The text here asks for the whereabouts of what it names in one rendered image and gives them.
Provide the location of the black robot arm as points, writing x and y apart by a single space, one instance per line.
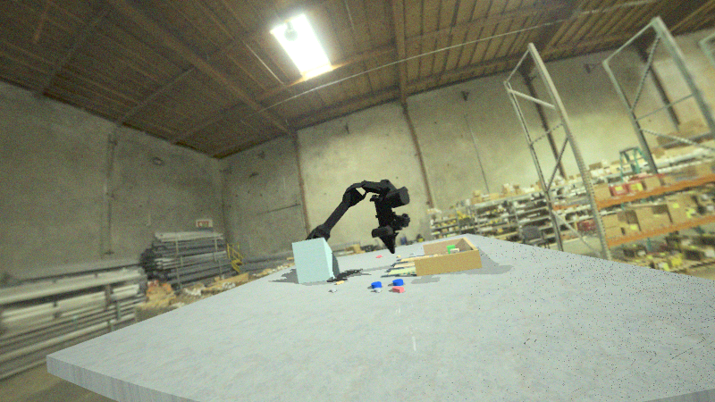
390 197

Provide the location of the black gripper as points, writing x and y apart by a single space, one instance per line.
386 233

